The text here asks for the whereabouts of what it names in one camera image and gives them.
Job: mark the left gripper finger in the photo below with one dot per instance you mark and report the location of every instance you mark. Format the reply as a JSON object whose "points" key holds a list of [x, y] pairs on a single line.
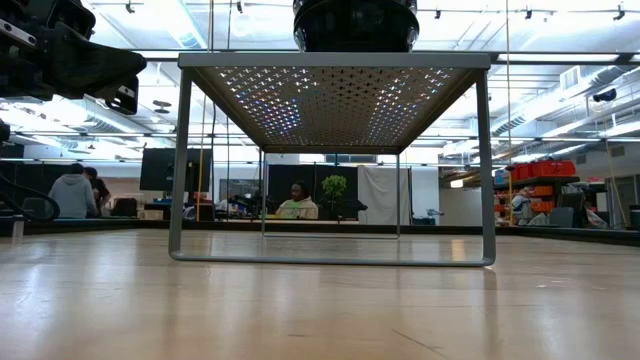
{"points": [[105, 80], [95, 52]]}

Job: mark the black bowl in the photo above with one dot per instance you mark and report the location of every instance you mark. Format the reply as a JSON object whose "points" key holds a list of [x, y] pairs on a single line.
{"points": [[356, 37]]}

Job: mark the floral patterned mini bowl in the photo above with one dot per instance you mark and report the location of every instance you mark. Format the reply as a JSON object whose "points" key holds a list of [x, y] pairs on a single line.
{"points": [[411, 10]]}

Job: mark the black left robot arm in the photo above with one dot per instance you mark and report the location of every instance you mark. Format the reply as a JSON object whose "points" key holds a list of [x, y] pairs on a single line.
{"points": [[6, 75]]}

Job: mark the black monitor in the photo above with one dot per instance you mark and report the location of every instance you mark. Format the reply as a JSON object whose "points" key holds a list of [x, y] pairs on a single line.
{"points": [[157, 170]]}

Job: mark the person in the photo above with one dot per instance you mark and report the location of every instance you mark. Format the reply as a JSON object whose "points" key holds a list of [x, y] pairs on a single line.
{"points": [[300, 205], [72, 197], [101, 190]]}

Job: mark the black backdrop panel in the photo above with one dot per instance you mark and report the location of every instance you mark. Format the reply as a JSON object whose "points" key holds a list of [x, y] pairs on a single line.
{"points": [[277, 170]]}

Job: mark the grey perforated metal shelf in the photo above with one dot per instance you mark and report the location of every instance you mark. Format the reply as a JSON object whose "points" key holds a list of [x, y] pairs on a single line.
{"points": [[330, 60]]}

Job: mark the green potted tree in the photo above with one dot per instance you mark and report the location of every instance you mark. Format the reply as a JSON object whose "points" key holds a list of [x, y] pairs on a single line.
{"points": [[334, 185]]}

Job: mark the white hanging cloth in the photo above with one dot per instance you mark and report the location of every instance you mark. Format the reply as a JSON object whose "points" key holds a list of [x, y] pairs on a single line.
{"points": [[382, 195]]}

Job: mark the red storage bin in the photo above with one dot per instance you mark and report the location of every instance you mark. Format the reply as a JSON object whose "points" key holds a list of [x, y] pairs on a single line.
{"points": [[522, 171], [552, 168]]}

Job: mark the storage rack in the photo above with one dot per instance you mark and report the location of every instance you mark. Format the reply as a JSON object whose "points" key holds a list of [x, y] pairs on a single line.
{"points": [[540, 181]]}

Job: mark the black aluminium table frame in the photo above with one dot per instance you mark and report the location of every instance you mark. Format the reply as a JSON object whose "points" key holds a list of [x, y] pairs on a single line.
{"points": [[440, 229]]}

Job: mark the black ceiling camera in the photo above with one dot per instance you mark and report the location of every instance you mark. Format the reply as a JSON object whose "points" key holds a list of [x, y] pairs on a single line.
{"points": [[605, 95]]}

